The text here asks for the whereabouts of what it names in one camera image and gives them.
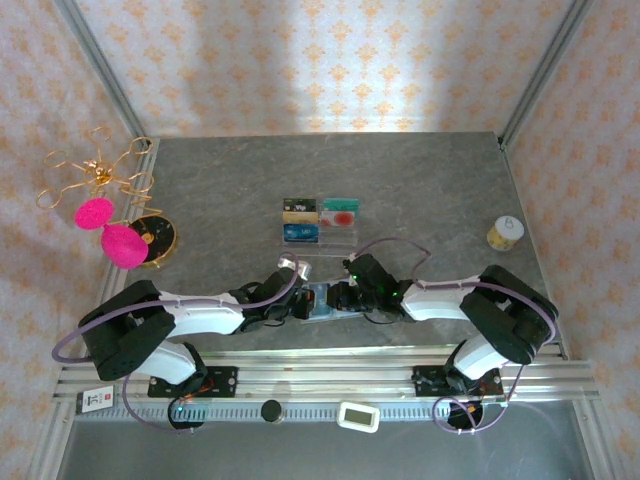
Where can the grey card holder wallet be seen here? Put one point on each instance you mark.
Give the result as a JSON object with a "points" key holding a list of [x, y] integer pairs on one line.
{"points": [[345, 316]]}

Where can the blue credit card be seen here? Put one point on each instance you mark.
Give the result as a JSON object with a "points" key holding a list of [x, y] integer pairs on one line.
{"points": [[321, 300]]}

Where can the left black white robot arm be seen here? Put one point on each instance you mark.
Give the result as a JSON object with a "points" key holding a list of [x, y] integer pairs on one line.
{"points": [[200, 315]]}

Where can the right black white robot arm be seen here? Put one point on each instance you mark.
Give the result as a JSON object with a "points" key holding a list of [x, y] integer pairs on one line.
{"points": [[435, 305]]}

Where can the clear acrylic card stand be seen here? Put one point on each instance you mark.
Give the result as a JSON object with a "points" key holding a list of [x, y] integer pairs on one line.
{"points": [[340, 242]]}

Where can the blue VIP card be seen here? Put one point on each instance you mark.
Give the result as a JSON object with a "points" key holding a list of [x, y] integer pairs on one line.
{"points": [[301, 233]]}

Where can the white card with red circle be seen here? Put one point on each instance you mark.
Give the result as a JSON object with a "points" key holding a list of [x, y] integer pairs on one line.
{"points": [[339, 218]]}

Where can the gold card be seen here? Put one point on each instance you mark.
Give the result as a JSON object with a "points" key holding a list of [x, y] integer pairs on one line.
{"points": [[300, 217]]}

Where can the green card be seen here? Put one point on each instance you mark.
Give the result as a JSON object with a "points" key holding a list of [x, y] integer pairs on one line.
{"points": [[341, 205]]}

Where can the black VIP card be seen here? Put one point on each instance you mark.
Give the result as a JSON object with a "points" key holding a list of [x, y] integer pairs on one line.
{"points": [[299, 205]]}

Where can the black round knob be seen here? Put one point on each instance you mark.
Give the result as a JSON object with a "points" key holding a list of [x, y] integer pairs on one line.
{"points": [[271, 411]]}

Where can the white digital timer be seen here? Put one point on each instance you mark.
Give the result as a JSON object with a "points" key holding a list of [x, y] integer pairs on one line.
{"points": [[358, 416]]}

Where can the yellow white tape roll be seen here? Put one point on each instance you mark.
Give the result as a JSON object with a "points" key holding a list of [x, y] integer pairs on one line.
{"points": [[505, 234]]}

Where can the large pink puff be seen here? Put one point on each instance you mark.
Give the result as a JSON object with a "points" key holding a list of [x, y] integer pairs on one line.
{"points": [[125, 246]]}

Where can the small pink puff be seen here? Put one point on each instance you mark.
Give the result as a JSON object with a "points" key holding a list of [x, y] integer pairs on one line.
{"points": [[93, 214]]}

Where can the white label tag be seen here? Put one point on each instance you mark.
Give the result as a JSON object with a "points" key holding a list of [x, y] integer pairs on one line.
{"points": [[95, 401]]}

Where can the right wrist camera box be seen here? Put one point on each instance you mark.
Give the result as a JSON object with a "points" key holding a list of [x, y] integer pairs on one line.
{"points": [[346, 274]]}

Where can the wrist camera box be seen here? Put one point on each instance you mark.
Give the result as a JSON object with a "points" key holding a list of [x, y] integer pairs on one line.
{"points": [[346, 274], [295, 266]]}

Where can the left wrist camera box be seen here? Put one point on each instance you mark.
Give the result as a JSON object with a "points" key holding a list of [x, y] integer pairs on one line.
{"points": [[295, 266]]}

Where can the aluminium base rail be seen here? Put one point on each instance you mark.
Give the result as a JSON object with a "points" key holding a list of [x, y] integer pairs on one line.
{"points": [[325, 372]]}

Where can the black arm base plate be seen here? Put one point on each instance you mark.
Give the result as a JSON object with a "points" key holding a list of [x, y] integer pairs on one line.
{"points": [[222, 382], [425, 380]]}

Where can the grey aluminium frame post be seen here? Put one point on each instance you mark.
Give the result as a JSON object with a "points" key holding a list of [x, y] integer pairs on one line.
{"points": [[545, 65], [100, 65]]}

